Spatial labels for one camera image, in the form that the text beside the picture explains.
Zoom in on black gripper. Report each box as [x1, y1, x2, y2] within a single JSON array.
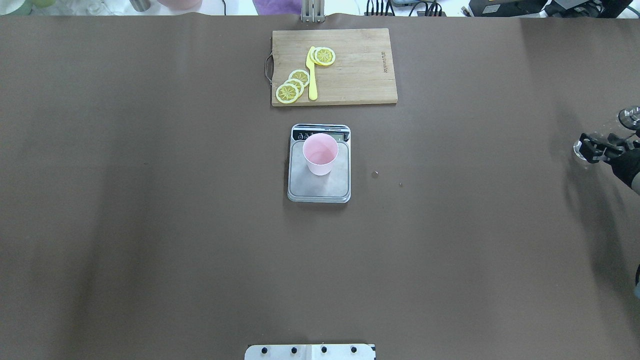
[[579, 132, 640, 188]]

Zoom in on pink plastic cup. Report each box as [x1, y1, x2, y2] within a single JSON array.
[[302, 133, 339, 176]]

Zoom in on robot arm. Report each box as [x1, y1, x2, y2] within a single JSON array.
[[573, 133, 640, 240]]

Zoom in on digital kitchen scale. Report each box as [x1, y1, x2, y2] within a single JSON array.
[[286, 123, 352, 204]]

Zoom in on wooden cutting board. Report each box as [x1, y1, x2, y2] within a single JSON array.
[[270, 28, 398, 107]]

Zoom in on lemon slice pair top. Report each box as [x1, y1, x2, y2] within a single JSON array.
[[310, 47, 336, 67]]

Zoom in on yellow plastic knife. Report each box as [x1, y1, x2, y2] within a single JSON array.
[[305, 46, 318, 101]]

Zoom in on lemon slice middle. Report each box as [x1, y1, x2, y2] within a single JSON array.
[[283, 78, 306, 95]]

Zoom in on lemon slice rear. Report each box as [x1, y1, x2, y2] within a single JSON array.
[[288, 69, 310, 87]]

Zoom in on lemon slice front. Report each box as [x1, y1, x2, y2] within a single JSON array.
[[275, 83, 301, 105]]

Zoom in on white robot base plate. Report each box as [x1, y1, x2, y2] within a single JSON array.
[[244, 343, 377, 360]]

